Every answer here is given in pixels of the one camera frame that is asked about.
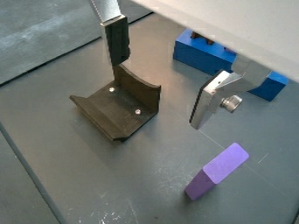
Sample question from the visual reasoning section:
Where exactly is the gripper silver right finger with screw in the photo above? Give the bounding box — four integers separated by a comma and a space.
190, 55, 271, 130

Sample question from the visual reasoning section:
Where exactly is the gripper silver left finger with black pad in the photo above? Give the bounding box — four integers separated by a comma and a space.
89, 0, 131, 67

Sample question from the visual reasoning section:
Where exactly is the purple double-square block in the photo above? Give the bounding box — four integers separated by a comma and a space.
185, 143, 249, 200

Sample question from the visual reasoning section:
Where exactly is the blue shape sorter base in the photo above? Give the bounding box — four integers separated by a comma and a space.
173, 29, 289, 102

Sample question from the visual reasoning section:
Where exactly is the black curved holder stand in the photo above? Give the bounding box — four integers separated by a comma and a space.
70, 65, 162, 141

